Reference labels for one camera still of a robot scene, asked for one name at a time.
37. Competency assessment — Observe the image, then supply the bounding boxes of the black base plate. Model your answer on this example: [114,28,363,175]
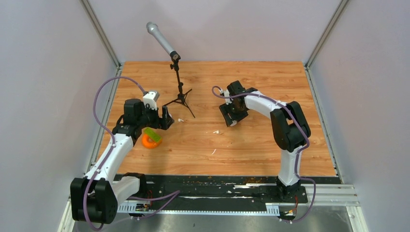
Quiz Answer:
[137,175,308,212]

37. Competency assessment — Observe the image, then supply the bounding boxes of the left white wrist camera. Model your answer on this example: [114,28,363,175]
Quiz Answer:
[143,90,160,111]

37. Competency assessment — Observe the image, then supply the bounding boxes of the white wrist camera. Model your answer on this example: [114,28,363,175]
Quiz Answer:
[143,90,160,111]
[223,90,232,105]

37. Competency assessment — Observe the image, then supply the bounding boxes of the grey microphone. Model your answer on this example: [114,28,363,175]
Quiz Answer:
[146,22,177,59]

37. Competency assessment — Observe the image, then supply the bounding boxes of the orange ring toy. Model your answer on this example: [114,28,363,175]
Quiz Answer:
[141,134,162,149]

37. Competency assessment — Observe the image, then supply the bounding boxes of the green block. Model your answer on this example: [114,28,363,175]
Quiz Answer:
[144,127,162,142]

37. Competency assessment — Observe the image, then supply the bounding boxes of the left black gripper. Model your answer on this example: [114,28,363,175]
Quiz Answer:
[137,102,175,130]

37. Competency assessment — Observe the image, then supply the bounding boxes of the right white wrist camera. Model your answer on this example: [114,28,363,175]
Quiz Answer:
[223,90,232,105]

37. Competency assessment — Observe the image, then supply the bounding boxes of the small beige charging case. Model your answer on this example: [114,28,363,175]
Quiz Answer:
[230,120,237,127]

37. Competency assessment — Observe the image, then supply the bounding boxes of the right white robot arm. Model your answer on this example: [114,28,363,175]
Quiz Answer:
[212,81,311,202]

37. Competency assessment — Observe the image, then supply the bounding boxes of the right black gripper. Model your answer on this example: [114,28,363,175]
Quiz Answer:
[220,100,248,127]

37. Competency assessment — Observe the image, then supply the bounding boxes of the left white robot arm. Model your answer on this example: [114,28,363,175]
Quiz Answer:
[70,99,174,224]

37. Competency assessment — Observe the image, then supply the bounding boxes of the black tripod microphone stand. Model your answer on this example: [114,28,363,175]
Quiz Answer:
[166,51,196,118]

